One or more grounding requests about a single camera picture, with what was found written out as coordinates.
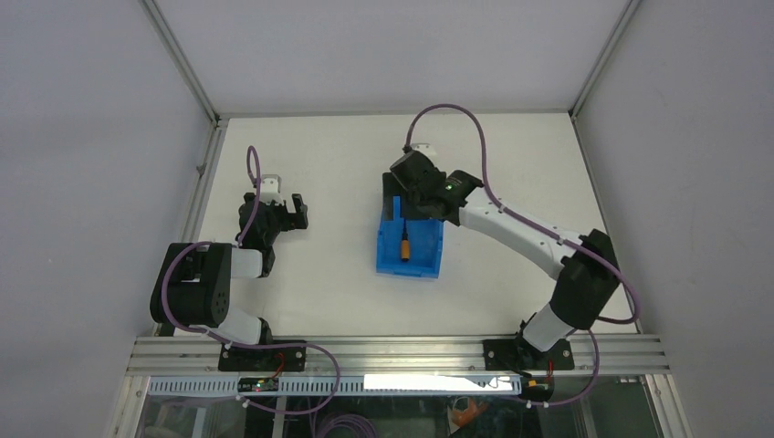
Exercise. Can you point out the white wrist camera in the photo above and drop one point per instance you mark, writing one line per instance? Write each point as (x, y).
(426, 149)
(270, 190)

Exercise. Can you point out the aluminium front rail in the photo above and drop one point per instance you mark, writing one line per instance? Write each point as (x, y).
(613, 354)

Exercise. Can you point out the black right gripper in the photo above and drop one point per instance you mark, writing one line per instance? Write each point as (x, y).
(392, 188)

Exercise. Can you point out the small electronics board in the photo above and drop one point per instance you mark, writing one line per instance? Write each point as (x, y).
(252, 385)

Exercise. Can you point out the orange black screwdriver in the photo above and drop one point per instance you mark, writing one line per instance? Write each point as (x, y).
(405, 249)

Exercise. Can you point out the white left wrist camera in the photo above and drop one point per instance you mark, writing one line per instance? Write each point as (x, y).
(270, 190)

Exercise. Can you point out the white slotted cable duct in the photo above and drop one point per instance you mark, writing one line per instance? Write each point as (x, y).
(373, 384)

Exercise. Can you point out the blue plastic bin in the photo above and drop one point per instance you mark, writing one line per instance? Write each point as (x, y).
(426, 241)

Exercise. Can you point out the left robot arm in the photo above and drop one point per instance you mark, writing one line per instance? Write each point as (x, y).
(193, 289)

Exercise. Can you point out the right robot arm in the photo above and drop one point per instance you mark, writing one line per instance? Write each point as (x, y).
(582, 266)

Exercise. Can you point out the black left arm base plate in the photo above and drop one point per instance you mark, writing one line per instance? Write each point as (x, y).
(284, 356)

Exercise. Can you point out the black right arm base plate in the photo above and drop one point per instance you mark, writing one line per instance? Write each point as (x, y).
(517, 355)

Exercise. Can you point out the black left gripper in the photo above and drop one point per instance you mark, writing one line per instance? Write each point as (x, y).
(290, 220)

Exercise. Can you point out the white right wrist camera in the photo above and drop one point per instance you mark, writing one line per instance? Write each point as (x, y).
(426, 149)

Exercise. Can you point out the orange object under table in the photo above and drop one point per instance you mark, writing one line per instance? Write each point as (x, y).
(463, 410)

